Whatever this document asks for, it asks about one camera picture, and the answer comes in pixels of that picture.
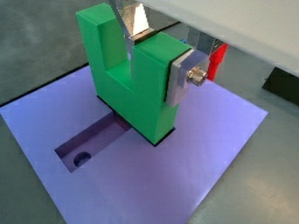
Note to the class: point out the purple board with cross slot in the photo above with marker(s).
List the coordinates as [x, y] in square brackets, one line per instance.
[107, 177]

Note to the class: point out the green U-shaped block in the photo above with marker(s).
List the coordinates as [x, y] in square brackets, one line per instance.
[131, 77]

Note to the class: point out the black angle bracket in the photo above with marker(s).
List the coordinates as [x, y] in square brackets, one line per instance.
[283, 84]

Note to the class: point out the red cylinder peg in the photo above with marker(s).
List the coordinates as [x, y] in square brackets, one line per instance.
[215, 60]

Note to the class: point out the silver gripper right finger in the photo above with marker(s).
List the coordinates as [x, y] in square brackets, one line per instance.
[190, 68]

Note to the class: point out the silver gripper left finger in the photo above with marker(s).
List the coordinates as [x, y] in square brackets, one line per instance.
[132, 20]

